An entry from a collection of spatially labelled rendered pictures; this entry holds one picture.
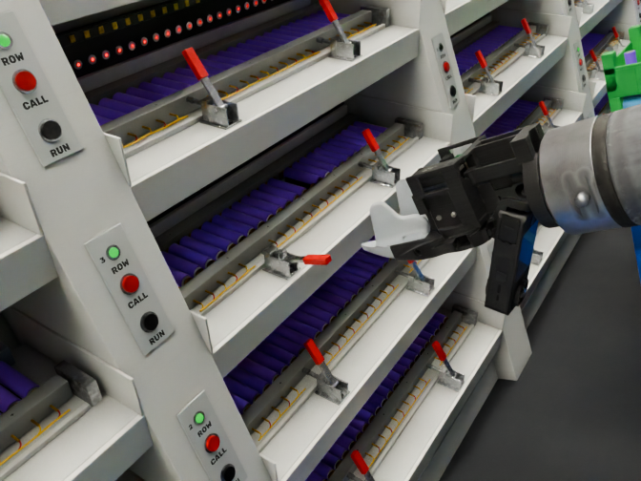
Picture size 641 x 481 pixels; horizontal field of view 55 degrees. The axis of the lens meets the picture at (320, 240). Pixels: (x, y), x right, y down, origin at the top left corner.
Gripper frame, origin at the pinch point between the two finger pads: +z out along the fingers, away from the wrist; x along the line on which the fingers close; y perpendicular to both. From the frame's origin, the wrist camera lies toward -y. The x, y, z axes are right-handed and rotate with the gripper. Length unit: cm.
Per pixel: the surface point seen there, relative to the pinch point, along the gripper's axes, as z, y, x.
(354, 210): 16.2, -0.9, -16.2
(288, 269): 14.2, -0.4, 1.6
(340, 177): 19.6, 3.3, -20.3
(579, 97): 16, -18, -114
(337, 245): 14.3, -2.4, -7.9
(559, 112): 21, -19, -111
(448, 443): 25, -50, -22
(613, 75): -7, -5, -67
